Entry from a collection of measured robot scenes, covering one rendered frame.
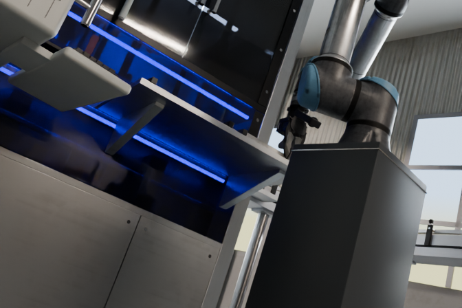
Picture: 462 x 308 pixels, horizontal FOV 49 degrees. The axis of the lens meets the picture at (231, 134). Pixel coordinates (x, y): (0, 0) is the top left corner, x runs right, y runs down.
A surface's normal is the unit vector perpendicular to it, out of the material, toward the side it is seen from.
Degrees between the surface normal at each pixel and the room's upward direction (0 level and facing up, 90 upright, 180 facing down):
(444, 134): 90
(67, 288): 90
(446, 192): 90
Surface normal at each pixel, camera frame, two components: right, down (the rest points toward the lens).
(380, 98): 0.11, -0.33
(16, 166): 0.52, -0.14
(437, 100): -0.65, -0.47
